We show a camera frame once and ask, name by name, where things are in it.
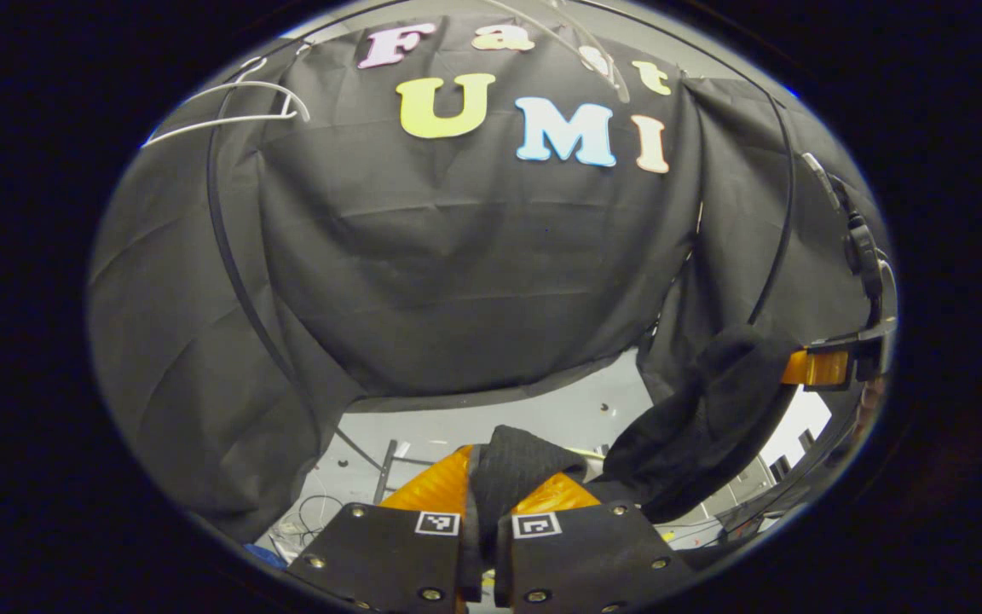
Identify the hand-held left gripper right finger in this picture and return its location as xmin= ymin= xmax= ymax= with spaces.
xmin=495 ymin=472 xmax=696 ymax=614

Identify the black metal clothes rack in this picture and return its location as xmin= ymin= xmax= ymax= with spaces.
xmin=205 ymin=17 xmax=799 ymax=474

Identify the black knit garment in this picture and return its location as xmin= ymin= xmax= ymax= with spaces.
xmin=467 ymin=324 xmax=800 ymax=564

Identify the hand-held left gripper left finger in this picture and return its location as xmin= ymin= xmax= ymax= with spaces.
xmin=286 ymin=443 xmax=482 ymax=614

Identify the white plastic clothes hanger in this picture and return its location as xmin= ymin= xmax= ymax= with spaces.
xmin=142 ymin=58 xmax=311 ymax=150
xmin=491 ymin=0 xmax=633 ymax=103

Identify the black backdrop cloth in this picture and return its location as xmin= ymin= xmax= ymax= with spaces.
xmin=86 ymin=9 xmax=892 ymax=542

